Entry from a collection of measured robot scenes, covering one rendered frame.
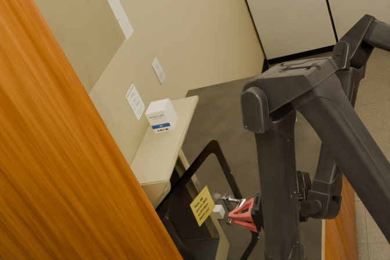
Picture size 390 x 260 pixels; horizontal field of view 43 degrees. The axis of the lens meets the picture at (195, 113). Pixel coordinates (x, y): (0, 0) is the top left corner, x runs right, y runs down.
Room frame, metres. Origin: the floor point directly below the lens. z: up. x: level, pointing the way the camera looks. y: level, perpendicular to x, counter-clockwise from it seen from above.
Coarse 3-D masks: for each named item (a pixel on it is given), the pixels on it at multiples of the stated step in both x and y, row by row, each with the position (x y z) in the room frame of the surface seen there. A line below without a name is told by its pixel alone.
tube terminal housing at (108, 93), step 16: (128, 48) 1.17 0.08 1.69; (112, 64) 1.08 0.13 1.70; (128, 64) 1.14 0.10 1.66; (112, 80) 1.05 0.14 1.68; (128, 80) 1.11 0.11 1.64; (144, 80) 1.17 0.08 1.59; (96, 96) 0.98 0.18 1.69; (112, 96) 1.03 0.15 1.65; (144, 96) 1.14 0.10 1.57; (112, 112) 1.00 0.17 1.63; (128, 112) 1.05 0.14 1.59; (144, 112) 1.11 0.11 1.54; (112, 128) 0.97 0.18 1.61; (128, 128) 1.02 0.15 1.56; (144, 128) 1.07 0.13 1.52; (128, 144) 0.99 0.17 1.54; (128, 160) 0.97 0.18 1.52; (176, 160) 1.19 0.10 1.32
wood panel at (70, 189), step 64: (0, 0) 0.80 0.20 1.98; (0, 64) 0.83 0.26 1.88; (64, 64) 0.80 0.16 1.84; (0, 128) 0.87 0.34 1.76; (64, 128) 0.81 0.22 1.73; (0, 192) 0.92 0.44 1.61; (64, 192) 0.85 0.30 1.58; (128, 192) 0.79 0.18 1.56; (0, 256) 0.98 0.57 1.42; (64, 256) 0.90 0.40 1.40; (128, 256) 0.83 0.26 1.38
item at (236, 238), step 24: (216, 144) 1.10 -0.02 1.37; (192, 168) 1.02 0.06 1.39; (216, 168) 1.07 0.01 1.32; (192, 192) 1.00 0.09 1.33; (216, 192) 1.05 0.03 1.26; (168, 216) 0.94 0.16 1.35; (192, 216) 0.98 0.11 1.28; (216, 216) 1.02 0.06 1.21; (192, 240) 0.95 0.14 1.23; (216, 240) 1.00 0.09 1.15; (240, 240) 1.05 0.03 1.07
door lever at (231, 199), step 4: (232, 196) 1.08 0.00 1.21; (232, 200) 1.06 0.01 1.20; (236, 200) 1.05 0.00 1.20; (240, 200) 1.04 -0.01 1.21; (244, 200) 1.04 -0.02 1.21; (240, 204) 1.03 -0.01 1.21; (236, 208) 1.02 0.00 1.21; (240, 212) 1.01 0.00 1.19; (228, 220) 0.99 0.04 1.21; (232, 220) 0.99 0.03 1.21; (228, 224) 0.99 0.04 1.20; (232, 224) 0.98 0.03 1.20
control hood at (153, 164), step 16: (192, 96) 1.14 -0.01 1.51; (176, 112) 1.10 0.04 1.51; (192, 112) 1.07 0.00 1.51; (176, 128) 1.02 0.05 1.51; (144, 144) 1.02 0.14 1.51; (160, 144) 0.99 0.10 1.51; (176, 144) 0.96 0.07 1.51; (144, 160) 0.95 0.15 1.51; (160, 160) 0.93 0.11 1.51; (144, 176) 0.89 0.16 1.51; (160, 176) 0.87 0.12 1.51; (160, 192) 0.86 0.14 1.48
